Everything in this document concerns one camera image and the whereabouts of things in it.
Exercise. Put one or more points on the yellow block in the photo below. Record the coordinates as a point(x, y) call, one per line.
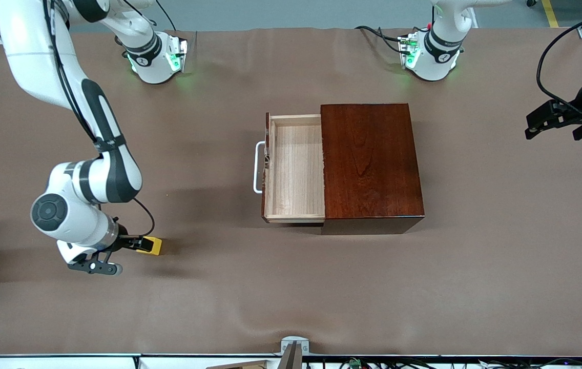
point(153, 247)

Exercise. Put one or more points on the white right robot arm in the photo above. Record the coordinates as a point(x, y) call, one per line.
point(35, 51)

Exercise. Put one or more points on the dark brown wooden cabinet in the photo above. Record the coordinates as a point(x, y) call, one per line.
point(373, 164)

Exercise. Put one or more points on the brown cardboard piece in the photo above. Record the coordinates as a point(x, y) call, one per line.
point(245, 365)

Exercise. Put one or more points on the brown table cloth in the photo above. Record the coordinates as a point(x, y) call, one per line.
point(219, 297)

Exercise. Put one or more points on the grey metal bracket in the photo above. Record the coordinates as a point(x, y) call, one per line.
point(294, 343)

